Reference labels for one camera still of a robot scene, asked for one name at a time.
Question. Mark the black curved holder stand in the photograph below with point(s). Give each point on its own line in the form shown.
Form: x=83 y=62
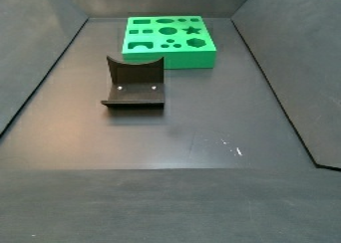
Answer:
x=138 y=84

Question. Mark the green shape sorter block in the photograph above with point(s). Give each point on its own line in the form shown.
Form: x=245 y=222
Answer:
x=177 y=38

